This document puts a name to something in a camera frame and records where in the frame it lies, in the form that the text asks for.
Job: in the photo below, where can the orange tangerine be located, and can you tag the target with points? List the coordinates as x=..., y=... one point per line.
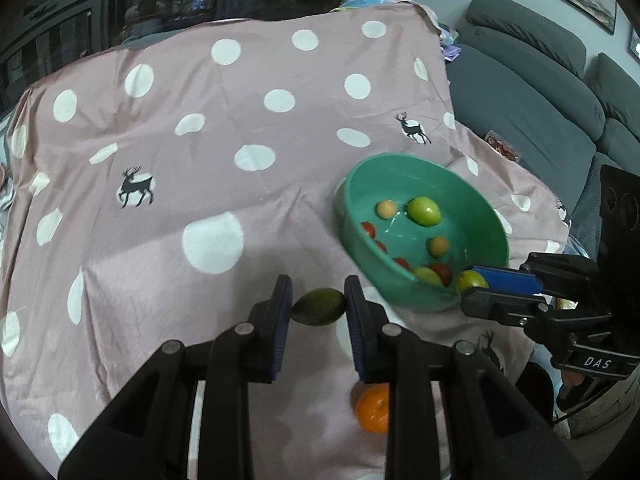
x=372, y=410

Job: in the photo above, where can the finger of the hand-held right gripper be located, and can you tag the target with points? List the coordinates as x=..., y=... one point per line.
x=500, y=306
x=505, y=280

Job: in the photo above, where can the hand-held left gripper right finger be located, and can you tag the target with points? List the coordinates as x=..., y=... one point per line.
x=356, y=332

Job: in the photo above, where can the grey sofa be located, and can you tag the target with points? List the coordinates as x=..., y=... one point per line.
x=525, y=95

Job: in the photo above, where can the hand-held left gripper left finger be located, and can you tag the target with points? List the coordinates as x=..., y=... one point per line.
x=282, y=332

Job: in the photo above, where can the round yellow-green fruit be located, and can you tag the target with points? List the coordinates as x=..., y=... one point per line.
x=424, y=210

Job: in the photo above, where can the small framed wall picture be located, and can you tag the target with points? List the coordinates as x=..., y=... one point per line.
x=635, y=42

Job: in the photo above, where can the dark green mango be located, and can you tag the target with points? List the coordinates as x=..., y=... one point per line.
x=319, y=306

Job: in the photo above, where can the green plastic bowl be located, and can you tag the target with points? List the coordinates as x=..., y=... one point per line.
x=450, y=185

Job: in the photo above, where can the small tan fruit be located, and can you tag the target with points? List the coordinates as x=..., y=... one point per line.
x=386, y=209
x=438, y=246

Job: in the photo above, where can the pile of colourful clothes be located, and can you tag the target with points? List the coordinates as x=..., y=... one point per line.
x=450, y=50

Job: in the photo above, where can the small red tomato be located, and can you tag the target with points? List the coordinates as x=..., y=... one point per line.
x=368, y=230
x=401, y=263
x=381, y=246

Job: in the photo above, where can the pink polka-dot blanket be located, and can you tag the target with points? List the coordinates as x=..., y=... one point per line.
x=200, y=160

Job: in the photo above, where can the person's right forearm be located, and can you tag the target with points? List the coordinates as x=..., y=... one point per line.
x=615, y=415

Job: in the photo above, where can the red cherry tomato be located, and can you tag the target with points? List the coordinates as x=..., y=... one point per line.
x=444, y=272

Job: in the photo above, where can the oblong yellow-green fruit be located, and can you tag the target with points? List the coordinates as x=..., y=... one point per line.
x=425, y=276

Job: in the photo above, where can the small olive green fruit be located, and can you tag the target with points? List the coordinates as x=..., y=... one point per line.
x=469, y=282

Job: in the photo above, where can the dark glass door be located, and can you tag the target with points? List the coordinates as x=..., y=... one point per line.
x=150, y=5

